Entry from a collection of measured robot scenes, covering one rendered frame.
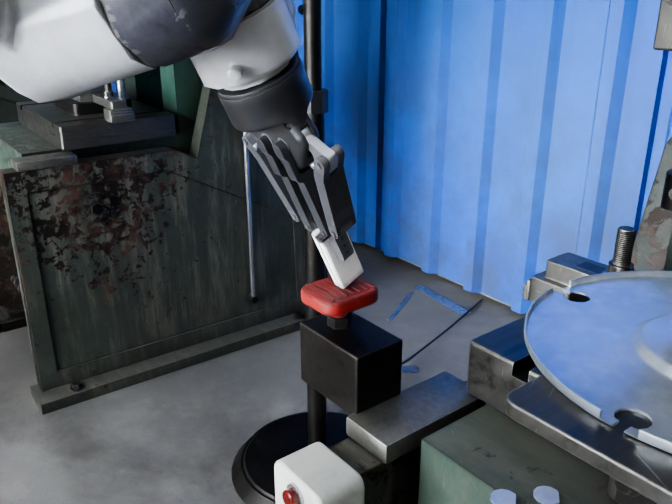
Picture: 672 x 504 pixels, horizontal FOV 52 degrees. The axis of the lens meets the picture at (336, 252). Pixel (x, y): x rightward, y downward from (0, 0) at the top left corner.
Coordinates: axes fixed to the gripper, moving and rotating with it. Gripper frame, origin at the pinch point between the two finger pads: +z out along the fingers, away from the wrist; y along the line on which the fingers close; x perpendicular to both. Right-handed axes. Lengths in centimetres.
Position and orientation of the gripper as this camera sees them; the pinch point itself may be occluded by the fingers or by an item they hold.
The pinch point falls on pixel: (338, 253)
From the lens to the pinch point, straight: 68.7
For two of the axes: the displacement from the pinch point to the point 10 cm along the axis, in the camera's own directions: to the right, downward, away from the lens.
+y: 6.2, 2.9, -7.3
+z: 3.4, 7.4, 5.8
